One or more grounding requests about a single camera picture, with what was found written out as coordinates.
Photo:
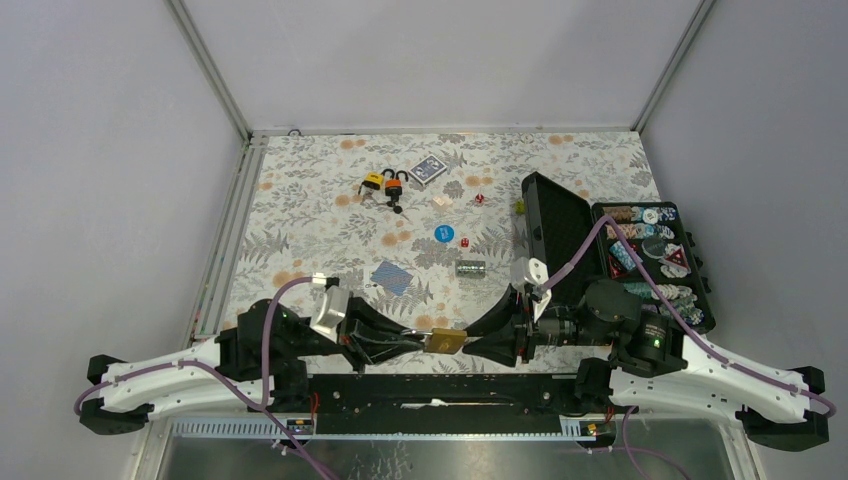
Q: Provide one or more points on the orange padlock with key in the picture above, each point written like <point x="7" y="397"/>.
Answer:
<point x="393" y="187"/>

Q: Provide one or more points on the blue round poker chip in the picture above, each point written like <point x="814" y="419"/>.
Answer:
<point x="444" y="233"/>

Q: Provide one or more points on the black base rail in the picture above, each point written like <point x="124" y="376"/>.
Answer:
<point x="442" y="404"/>

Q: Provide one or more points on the patterned poker chip roll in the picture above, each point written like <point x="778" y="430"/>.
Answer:
<point x="470" y="269"/>

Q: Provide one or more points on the brass padlock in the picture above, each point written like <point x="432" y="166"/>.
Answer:
<point x="438" y="340"/>

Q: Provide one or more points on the blue playing card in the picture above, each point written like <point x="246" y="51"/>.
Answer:
<point x="391" y="277"/>

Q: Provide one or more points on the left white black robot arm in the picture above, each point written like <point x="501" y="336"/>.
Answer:
<point x="260" y="363"/>

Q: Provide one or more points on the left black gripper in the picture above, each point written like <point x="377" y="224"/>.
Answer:
<point x="365" y="336"/>

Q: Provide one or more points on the translucent small cube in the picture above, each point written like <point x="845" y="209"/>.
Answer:
<point x="441" y="202"/>

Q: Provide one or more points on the yellow padlock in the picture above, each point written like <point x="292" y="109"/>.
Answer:
<point x="372" y="182"/>

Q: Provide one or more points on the floral tablecloth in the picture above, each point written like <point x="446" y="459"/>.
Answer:
<point x="306" y="216"/>

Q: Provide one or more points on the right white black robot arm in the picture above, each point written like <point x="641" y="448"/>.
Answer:
<point x="652" y="364"/>

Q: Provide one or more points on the black poker chip case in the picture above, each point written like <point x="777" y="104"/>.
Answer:
<point x="646" y="248"/>

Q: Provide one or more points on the blue playing card deck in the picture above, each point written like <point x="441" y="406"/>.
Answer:
<point x="427" y="170"/>

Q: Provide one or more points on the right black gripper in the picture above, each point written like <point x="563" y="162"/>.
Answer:
<point x="500" y="346"/>

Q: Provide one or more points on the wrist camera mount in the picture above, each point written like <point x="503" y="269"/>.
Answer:
<point x="528" y="277"/>
<point x="331" y="308"/>

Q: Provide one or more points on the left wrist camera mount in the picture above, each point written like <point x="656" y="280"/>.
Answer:
<point x="331" y="308"/>

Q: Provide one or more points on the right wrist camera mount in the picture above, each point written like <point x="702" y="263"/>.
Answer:
<point x="528" y="277"/>

